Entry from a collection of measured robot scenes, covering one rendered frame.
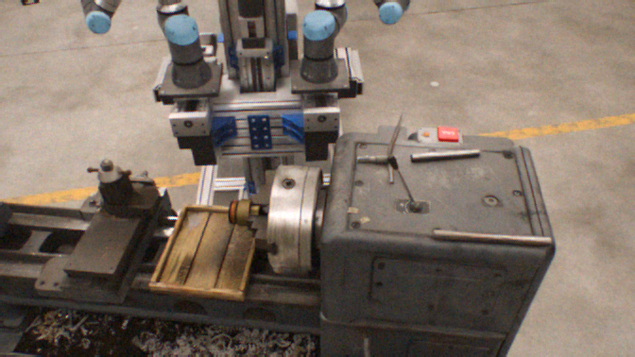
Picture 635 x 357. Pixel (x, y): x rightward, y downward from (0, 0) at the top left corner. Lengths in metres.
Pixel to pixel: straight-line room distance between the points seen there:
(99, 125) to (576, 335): 3.26
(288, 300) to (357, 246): 0.42
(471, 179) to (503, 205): 0.12
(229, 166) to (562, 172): 2.09
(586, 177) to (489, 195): 2.23
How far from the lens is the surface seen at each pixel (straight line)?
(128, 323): 2.14
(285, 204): 1.45
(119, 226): 1.85
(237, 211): 1.59
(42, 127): 4.22
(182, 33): 1.96
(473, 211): 1.43
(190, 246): 1.83
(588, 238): 3.29
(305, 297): 1.68
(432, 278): 1.44
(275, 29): 2.13
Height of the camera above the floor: 2.26
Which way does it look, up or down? 43 degrees down
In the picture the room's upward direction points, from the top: 1 degrees counter-clockwise
